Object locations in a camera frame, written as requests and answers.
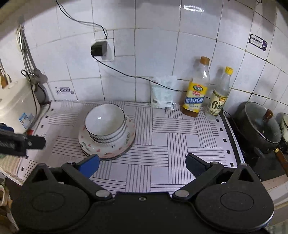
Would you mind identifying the black wok with lid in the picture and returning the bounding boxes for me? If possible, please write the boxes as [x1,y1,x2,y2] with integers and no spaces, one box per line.
[233,101,282,150]

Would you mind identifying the white rice cooker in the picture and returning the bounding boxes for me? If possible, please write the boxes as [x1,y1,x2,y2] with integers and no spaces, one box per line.
[1,78,41,134]

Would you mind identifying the yellow label cooking wine bottle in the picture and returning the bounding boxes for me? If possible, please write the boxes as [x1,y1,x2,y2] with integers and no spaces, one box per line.
[182,57,210,118]

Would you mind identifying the black power adapter plug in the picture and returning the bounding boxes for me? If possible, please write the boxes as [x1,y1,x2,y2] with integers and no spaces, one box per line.
[91,41,107,57]

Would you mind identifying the white bowl back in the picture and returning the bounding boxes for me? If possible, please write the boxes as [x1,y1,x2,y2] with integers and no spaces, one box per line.
[89,131,125,143]

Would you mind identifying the large white sun plate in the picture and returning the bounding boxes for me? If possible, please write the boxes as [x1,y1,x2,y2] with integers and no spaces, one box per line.
[81,149,126,161]

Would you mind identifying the black power cable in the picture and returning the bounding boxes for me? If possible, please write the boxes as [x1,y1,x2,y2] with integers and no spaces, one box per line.
[55,0,188,93]

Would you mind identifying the rice cooker black cord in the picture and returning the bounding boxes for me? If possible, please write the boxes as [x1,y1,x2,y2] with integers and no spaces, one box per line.
[20,69,49,113]

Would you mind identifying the white salt bag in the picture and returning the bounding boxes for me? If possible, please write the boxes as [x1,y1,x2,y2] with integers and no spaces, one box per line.
[150,76,177,110]

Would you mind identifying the white pink bunny plate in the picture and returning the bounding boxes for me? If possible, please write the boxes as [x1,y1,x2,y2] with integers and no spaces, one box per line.
[78,116,136,150]

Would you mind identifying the white wall socket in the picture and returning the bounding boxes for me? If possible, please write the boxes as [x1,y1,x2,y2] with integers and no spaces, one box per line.
[91,39,115,62]

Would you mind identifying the white bowl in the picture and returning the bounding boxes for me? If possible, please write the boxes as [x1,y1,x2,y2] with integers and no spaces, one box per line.
[88,125,126,139]
[84,104,125,135]
[89,131,125,143]

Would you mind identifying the wooden spatula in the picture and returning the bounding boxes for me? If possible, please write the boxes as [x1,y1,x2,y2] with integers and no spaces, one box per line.
[0,59,12,89]

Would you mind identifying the hanging metal utensils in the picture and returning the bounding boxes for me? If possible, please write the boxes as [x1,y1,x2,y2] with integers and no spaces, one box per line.
[16,25,48,84]

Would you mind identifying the blue wall sticker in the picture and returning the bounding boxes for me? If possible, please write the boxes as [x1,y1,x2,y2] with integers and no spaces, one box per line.
[248,34,267,51]

